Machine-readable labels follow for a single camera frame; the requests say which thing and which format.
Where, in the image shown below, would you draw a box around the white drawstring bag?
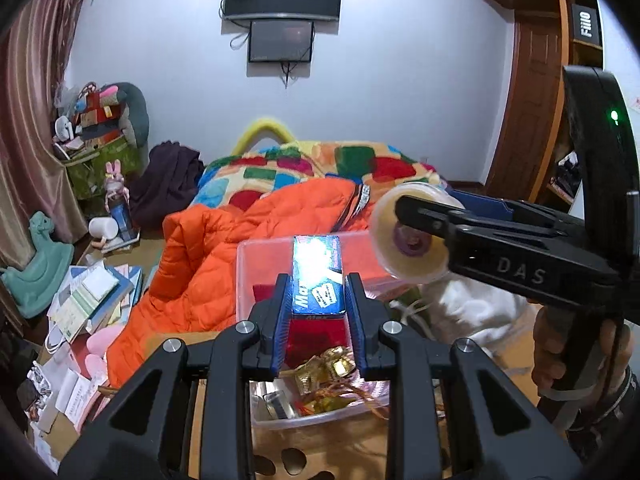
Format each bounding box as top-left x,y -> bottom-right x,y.
395,280 -> 538,356

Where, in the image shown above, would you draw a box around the small wall monitor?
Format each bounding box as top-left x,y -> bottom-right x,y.
247,19 -> 316,64

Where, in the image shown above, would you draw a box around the teal rocking horse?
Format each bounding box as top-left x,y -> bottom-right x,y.
0,210 -> 76,320

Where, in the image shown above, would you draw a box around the pink bunny bottle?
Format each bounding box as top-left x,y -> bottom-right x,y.
104,160 -> 136,241

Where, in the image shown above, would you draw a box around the grey plush cushion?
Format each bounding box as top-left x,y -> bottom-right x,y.
112,82 -> 151,148

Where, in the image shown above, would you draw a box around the wooden door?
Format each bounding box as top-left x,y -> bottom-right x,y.
482,7 -> 571,206

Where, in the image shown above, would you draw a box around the small blue box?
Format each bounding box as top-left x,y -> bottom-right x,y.
290,234 -> 347,318

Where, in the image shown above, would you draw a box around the person's right forearm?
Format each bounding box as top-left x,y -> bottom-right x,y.
540,365 -> 640,461

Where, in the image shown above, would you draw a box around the person's right hand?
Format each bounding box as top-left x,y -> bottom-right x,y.
531,305 -> 568,393

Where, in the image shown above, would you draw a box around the silver metal clip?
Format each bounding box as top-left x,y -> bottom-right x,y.
262,391 -> 296,418

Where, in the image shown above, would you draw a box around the clear tape roll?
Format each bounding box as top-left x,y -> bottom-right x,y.
369,182 -> 466,281

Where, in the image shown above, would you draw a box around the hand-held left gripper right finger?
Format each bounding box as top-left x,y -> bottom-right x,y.
345,272 -> 583,480

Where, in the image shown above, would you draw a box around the orange puffer jacket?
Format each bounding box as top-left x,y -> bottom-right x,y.
107,180 -> 381,388

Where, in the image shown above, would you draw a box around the black sign box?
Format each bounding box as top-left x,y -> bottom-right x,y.
570,2 -> 603,46

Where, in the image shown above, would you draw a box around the scattered white papers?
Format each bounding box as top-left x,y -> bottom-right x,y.
20,350 -> 116,436

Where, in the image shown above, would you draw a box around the red box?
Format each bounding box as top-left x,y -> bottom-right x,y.
252,282 -> 353,356

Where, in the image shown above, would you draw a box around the dark purple cloth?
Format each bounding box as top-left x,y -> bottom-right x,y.
129,142 -> 206,231

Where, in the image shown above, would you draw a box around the clear plastic bin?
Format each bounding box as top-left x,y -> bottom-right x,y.
235,230 -> 451,431

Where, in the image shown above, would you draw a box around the wooden shelf unit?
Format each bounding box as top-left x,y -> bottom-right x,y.
460,0 -> 640,206

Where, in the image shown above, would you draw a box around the wooden desk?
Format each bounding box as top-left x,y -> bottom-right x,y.
107,330 -> 543,480

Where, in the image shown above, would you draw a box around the pile of plush toys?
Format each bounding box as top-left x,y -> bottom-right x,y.
52,81 -> 126,151

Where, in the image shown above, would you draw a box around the gold foil wrapped candies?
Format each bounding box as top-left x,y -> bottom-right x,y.
280,345 -> 391,418

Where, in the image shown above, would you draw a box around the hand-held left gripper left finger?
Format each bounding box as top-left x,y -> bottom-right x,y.
57,274 -> 296,480

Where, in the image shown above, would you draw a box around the pile of books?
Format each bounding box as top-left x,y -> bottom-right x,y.
47,262 -> 146,346

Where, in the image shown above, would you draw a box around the striped pink curtain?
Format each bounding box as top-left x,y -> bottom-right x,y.
0,0 -> 96,311

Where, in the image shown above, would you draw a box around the colourful patchwork blanket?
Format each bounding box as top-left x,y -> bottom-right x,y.
192,140 -> 446,211

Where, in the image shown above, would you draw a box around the pink plastic item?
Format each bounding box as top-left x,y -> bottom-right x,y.
85,330 -> 126,376

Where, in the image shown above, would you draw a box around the green storage box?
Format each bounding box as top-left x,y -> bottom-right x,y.
65,142 -> 143,198

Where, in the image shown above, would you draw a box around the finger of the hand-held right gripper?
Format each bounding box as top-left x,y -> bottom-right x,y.
395,195 -> 586,257
450,189 -> 586,233

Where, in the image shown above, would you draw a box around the white cup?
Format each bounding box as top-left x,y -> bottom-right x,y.
88,216 -> 118,241

